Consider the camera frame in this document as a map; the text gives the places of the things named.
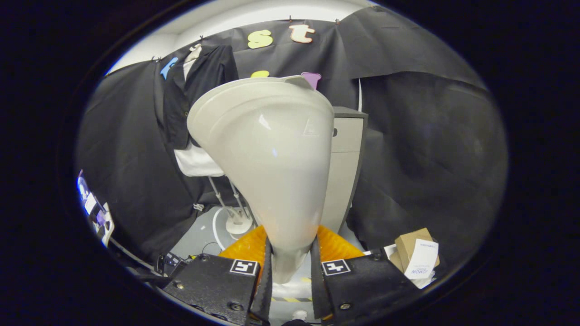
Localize blurry white equipment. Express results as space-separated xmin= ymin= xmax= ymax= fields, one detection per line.
xmin=77 ymin=170 xmax=115 ymax=247

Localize white paper leaflet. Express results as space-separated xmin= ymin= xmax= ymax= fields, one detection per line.
xmin=404 ymin=239 xmax=439 ymax=280

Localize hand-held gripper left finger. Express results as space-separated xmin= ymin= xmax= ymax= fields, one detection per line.
xmin=161 ymin=225 xmax=273 ymax=326

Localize black suit jacket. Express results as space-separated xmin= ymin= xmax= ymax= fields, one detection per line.
xmin=163 ymin=44 xmax=239 ymax=150

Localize white shirt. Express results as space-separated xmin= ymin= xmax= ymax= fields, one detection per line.
xmin=174 ymin=54 xmax=225 ymax=177

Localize white garment rack stand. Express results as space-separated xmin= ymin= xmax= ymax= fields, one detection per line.
xmin=208 ymin=177 xmax=254 ymax=249

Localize dark floor device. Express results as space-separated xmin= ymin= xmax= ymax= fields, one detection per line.
xmin=156 ymin=253 xmax=183 ymax=275

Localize black backdrop cloth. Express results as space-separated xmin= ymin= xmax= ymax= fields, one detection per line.
xmin=75 ymin=5 xmax=508 ymax=272

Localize brown cardboard box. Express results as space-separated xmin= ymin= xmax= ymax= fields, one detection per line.
xmin=390 ymin=228 xmax=440 ymax=272

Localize grey cabinet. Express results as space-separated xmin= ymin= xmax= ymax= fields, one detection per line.
xmin=319 ymin=106 xmax=368 ymax=234

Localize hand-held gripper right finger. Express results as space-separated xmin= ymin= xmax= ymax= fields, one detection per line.
xmin=312 ymin=225 xmax=422 ymax=325

